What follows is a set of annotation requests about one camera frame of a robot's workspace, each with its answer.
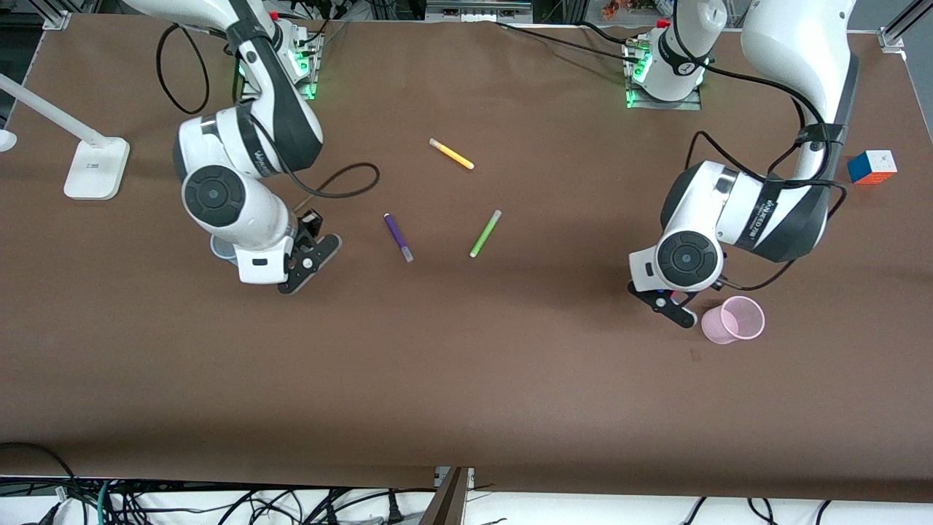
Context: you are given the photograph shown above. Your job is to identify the translucent pink cup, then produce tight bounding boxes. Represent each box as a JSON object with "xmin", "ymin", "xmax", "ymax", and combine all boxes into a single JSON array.
[{"xmin": 701, "ymin": 295, "xmax": 766, "ymax": 345}]

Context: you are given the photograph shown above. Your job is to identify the purple marker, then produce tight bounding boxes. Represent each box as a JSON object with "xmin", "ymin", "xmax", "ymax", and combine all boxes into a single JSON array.
[{"xmin": 383, "ymin": 213, "xmax": 415, "ymax": 263}]

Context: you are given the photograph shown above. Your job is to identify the green marker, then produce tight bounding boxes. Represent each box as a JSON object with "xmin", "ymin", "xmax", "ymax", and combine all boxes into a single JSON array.
[{"xmin": 469, "ymin": 209, "xmax": 503, "ymax": 259}]

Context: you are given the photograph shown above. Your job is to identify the white desk lamp stand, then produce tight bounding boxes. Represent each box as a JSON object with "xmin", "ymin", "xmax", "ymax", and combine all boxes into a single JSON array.
[{"xmin": 0, "ymin": 72, "xmax": 131, "ymax": 201}]

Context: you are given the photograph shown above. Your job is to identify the yellow marker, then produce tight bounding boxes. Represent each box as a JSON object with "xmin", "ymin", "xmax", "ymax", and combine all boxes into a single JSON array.
[{"xmin": 429, "ymin": 138, "xmax": 475, "ymax": 171}]

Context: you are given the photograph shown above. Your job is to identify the colourful puzzle cube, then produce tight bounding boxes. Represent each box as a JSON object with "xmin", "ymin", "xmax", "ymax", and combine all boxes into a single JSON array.
[{"xmin": 847, "ymin": 149, "xmax": 898, "ymax": 185}]

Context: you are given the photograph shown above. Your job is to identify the grey background device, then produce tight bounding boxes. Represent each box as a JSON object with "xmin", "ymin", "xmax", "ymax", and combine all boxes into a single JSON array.
[{"xmin": 426, "ymin": 0, "xmax": 534, "ymax": 23}]

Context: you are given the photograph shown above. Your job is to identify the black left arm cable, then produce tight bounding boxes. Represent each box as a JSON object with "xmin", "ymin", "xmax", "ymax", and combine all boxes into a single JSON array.
[{"xmin": 671, "ymin": 0, "xmax": 848, "ymax": 292}]

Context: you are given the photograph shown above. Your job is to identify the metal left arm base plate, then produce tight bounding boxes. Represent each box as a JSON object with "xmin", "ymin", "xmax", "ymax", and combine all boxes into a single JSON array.
[{"xmin": 624, "ymin": 36, "xmax": 703, "ymax": 112}]

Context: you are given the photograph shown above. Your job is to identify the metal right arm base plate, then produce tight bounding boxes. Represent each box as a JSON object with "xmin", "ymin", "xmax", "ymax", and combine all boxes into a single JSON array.
[{"xmin": 240, "ymin": 31, "xmax": 324, "ymax": 101}]

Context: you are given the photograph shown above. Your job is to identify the black cable on tabletop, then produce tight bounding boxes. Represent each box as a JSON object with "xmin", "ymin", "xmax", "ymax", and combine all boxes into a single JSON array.
[{"xmin": 494, "ymin": 20, "xmax": 649, "ymax": 65}]

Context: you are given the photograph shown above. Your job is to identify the black tangled floor cables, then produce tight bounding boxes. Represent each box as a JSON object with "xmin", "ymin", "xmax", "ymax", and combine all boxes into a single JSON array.
[{"xmin": 109, "ymin": 487, "xmax": 438, "ymax": 525}]

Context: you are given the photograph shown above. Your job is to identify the black looped floor cable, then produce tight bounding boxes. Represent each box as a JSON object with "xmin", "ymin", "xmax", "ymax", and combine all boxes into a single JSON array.
[{"xmin": 0, "ymin": 441, "xmax": 81, "ymax": 504}]

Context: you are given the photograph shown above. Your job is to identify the aluminium frame profile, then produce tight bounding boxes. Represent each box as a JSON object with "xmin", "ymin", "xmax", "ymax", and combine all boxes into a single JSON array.
[
  {"xmin": 29, "ymin": 0, "xmax": 72, "ymax": 31},
  {"xmin": 877, "ymin": 0, "xmax": 933, "ymax": 53}
]

